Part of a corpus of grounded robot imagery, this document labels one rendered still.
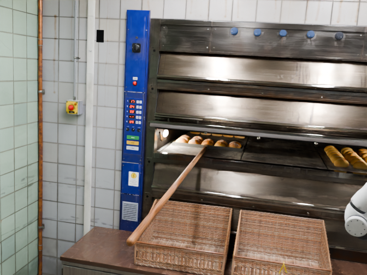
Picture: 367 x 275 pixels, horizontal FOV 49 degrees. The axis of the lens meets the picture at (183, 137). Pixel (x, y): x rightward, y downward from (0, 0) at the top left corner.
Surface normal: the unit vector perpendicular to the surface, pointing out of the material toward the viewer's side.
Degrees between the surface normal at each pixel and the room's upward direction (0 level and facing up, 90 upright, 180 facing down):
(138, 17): 90
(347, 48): 90
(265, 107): 70
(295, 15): 90
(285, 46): 90
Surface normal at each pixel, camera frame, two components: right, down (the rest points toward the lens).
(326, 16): -0.21, 0.15
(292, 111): -0.18, -0.19
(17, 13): 0.97, 0.10
